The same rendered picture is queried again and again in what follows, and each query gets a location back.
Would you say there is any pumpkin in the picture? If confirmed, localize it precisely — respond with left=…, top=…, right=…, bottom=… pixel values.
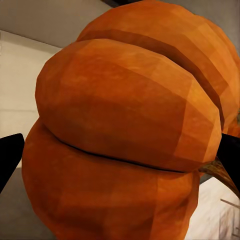
left=228, top=108, right=240, bottom=138
left=21, top=0, right=240, bottom=240

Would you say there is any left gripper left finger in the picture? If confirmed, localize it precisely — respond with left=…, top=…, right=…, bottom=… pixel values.
left=0, top=133, right=25, bottom=193

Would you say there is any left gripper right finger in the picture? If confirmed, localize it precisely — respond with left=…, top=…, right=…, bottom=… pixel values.
left=217, top=133, right=240, bottom=192

